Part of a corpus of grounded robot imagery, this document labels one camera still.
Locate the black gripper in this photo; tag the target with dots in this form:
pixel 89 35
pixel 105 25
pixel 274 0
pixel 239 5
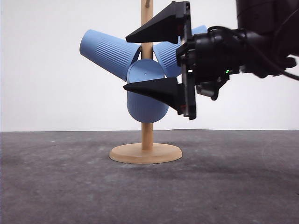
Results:
pixel 205 59

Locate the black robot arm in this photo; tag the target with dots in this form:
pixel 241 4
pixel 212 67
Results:
pixel 267 42

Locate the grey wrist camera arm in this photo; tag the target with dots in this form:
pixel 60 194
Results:
pixel 211 88

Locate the wooden cup tree stand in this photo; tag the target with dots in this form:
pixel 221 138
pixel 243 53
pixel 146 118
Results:
pixel 145 153

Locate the blue ribbed cup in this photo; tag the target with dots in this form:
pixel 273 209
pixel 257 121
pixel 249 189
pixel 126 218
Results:
pixel 166 53
pixel 110 53
pixel 143 108

